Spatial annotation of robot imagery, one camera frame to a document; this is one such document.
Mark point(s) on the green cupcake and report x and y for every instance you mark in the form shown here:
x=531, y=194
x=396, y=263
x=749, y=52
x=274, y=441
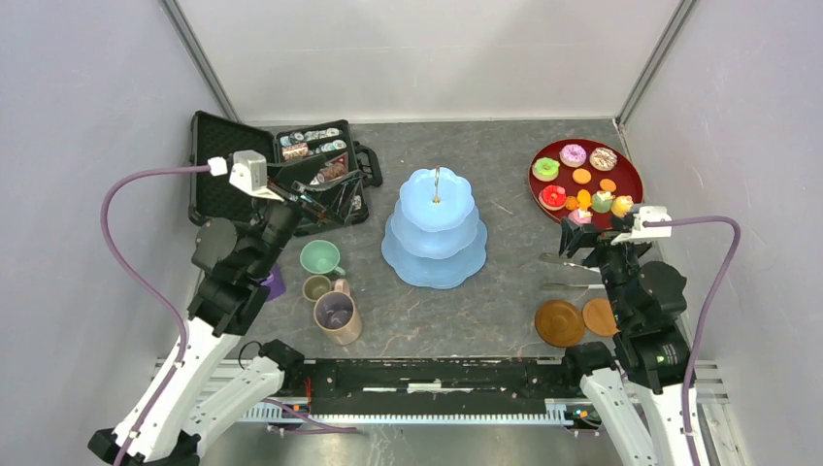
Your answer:
x=602, y=201

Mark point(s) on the red round tray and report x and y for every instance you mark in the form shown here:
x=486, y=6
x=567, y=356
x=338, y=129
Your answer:
x=625, y=175

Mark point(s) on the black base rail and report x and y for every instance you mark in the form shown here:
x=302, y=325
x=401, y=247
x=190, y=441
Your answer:
x=472, y=390

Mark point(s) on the pink cupcake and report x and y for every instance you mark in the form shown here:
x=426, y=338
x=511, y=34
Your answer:
x=580, y=217

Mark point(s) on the light wooden coaster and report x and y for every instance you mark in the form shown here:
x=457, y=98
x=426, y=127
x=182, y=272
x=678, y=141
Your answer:
x=598, y=317

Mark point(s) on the blue three-tier cake stand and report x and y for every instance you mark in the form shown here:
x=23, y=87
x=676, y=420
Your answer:
x=435, y=237

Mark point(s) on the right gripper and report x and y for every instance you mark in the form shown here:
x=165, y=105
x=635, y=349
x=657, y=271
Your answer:
x=574, y=235

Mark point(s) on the black open case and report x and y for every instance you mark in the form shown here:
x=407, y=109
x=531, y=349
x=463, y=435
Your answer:
x=215, y=140

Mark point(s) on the purple box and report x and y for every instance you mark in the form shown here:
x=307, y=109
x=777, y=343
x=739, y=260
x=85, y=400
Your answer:
x=275, y=284

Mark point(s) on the green frosted donut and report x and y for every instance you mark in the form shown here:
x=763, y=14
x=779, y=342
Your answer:
x=546, y=169

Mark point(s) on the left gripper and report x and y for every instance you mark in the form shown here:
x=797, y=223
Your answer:
x=301, y=172

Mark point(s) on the red frosted donut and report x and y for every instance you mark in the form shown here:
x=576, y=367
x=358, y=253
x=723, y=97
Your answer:
x=553, y=197

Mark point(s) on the dark wooden coaster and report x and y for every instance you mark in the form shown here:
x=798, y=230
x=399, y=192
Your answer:
x=559, y=323

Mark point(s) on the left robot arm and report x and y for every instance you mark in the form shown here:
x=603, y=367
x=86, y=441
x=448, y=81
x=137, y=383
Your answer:
x=173, y=423

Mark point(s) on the small olive cup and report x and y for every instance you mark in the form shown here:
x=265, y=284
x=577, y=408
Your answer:
x=315, y=286

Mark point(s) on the pink mug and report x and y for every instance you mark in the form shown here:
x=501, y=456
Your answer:
x=337, y=315

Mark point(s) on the metal tongs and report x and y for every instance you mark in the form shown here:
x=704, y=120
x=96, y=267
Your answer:
x=552, y=259

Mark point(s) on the small orange cookie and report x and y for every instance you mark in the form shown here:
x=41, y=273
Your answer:
x=607, y=185

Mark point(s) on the green teacup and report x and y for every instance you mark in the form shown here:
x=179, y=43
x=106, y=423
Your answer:
x=320, y=257

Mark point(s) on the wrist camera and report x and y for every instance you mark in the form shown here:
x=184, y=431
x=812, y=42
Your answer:
x=249, y=174
x=650, y=224

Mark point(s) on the pink frosted donut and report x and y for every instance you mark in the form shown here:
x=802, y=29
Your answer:
x=573, y=155

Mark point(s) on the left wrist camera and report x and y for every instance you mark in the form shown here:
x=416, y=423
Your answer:
x=249, y=174

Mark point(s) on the white sprinkled donut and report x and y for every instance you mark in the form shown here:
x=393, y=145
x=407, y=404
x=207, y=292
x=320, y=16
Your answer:
x=603, y=159

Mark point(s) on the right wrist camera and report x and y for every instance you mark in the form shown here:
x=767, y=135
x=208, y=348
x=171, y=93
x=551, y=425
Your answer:
x=650, y=224

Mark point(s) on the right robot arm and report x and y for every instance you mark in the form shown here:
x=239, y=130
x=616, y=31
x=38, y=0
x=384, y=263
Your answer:
x=642, y=389

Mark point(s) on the orange round cookie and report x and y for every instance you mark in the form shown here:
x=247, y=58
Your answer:
x=581, y=176

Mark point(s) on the yellow cupcake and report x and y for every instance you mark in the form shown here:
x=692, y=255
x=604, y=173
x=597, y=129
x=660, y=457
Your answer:
x=621, y=205

